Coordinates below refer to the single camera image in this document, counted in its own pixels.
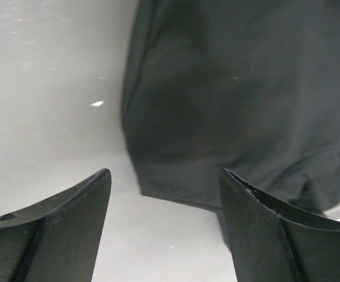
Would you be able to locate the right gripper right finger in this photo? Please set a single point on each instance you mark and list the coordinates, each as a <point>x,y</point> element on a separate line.
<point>271,240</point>

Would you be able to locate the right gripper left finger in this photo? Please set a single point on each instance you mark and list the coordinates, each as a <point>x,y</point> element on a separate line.
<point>56,239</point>

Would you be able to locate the black brushstroke print t-shirt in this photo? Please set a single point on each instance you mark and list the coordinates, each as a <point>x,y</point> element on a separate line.
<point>248,86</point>

